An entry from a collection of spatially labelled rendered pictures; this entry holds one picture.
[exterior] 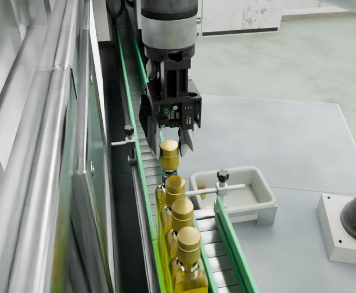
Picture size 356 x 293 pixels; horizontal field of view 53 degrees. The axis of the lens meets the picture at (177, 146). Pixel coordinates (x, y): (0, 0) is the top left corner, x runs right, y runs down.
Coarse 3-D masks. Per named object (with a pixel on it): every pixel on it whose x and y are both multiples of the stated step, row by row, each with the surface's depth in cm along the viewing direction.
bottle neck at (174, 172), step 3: (162, 168) 66; (162, 171) 66; (165, 171) 65; (168, 171) 68; (171, 171) 68; (174, 171) 65; (177, 171) 66; (162, 174) 66; (165, 174) 65; (168, 174) 65; (171, 174) 65; (174, 174) 65; (177, 174) 67; (162, 177) 67; (165, 177) 66; (162, 180) 67; (165, 180) 66; (165, 183) 66; (165, 186) 67; (165, 189) 67
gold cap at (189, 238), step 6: (186, 228) 52; (192, 228) 52; (180, 234) 51; (186, 234) 51; (192, 234) 51; (198, 234) 51; (180, 240) 50; (186, 240) 50; (192, 240) 50; (198, 240) 50; (180, 246) 51; (186, 246) 50; (192, 246) 50; (198, 246) 51; (180, 252) 52; (186, 252) 51; (192, 252) 51; (198, 252) 52; (180, 258) 52; (186, 258) 52; (192, 258) 52; (198, 258) 52
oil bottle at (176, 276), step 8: (176, 256) 57; (168, 264) 58; (176, 264) 55; (200, 264) 56; (168, 272) 58; (176, 272) 54; (184, 272) 54; (192, 272) 54; (200, 272) 54; (168, 280) 60; (176, 280) 54; (184, 280) 54; (192, 280) 54; (200, 280) 54; (176, 288) 54; (184, 288) 54; (192, 288) 54; (200, 288) 55
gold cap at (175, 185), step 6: (168, 180) 60; (174, 180) 60; (180, 180) 60; (168, 186) 59; (174, 186) 59; (180, 186) 59; (168, 192) 60; (174, 192) 59; (180, 192) 60; (168, 198) 61; (174, 198) 60; (180, 198) 60; (168, 204) 61
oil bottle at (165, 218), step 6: (162, 210) 65; (162, 216) 64; (168, 216) 63; (162, 222) 64; (168, 222) 63; (162, 228) 64; (168, 228) 63; (162, 234) 65; (162, 240) 67; (162, 246) 68; (162, 252) 70; (162, 258) 72; (162, 264) 73; (162, 270) 76
